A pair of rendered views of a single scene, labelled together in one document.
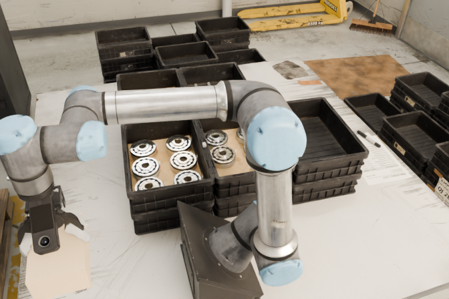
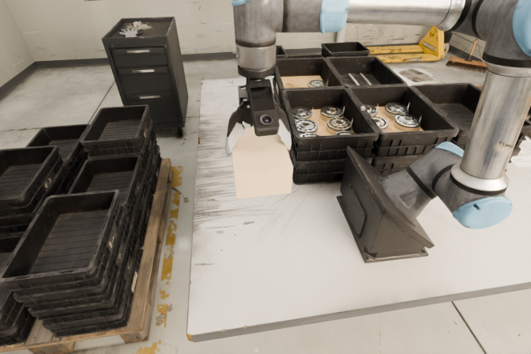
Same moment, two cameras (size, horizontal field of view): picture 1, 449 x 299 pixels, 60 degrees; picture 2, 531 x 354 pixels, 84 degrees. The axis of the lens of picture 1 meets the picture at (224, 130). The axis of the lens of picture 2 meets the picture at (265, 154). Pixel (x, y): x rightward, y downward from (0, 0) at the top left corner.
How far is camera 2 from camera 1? 0.46 m
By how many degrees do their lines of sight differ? 8
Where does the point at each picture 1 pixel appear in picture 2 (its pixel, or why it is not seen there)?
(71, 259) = (277, 158)
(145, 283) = (307, 224)
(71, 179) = not seen: hidden behind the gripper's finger
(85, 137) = not seen: outside the picture
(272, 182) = (520, 86)
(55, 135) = not seen: outside the picture
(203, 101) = not seen: outside the picture
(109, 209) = not seen: hidden behind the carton
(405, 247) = not seen: outside the picture
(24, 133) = not seen: outside the picture
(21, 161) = (260, 14)
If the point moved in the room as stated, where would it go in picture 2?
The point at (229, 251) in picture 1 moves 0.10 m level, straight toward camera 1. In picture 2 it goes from (406, 194) to (412, 220)
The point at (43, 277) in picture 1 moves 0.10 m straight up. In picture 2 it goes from (251, 169) to (250, 127)
